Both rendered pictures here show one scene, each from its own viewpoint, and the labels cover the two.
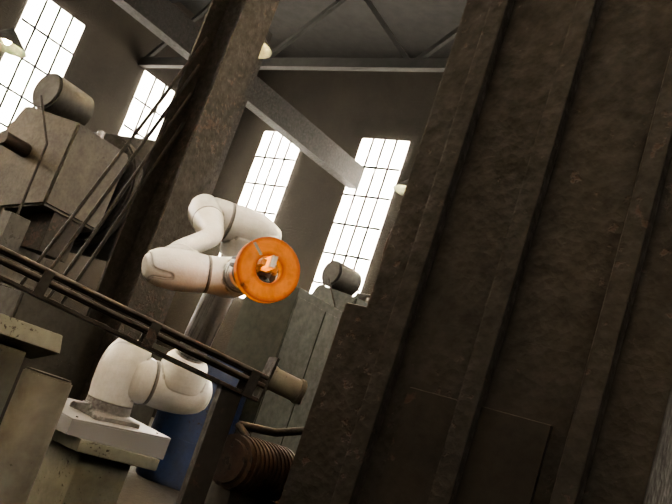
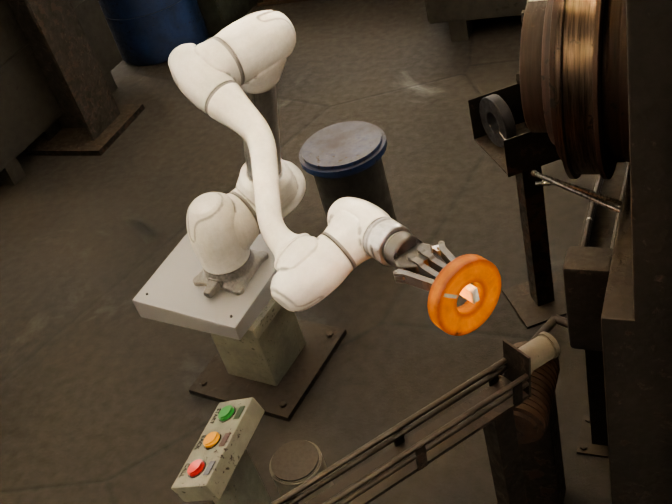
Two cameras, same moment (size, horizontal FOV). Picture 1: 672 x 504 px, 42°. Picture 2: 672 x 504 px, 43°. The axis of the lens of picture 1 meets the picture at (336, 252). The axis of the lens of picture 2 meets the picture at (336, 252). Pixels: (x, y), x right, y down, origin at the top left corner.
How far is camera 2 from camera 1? 1.72 m
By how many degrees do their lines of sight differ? 50
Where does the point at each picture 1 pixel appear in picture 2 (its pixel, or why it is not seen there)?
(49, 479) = (233, 344)
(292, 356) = not seen: outside the picture
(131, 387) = (243, 244)
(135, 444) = not seen: hidden behind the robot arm
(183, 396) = (287, 206)
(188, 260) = (325, 273)
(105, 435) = (261, 302)
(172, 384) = not seen: hidden behind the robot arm
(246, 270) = (452, 322)
